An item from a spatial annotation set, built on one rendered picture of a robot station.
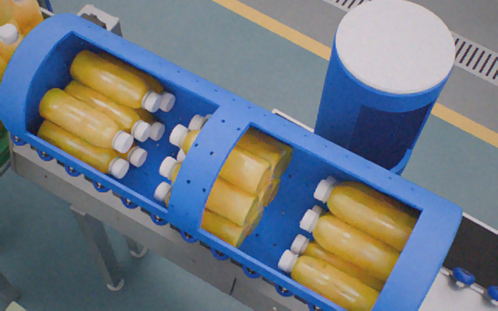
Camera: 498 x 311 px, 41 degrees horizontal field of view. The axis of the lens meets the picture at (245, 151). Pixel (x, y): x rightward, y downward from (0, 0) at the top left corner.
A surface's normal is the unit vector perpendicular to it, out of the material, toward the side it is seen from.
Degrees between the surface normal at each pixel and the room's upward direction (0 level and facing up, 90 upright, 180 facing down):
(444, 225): 14
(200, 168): 33
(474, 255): 0
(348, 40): 0
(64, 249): 0
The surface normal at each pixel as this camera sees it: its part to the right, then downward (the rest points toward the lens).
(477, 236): 0.03, -0.50
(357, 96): -0.61, 0.68
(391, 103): -0.10, 0.86
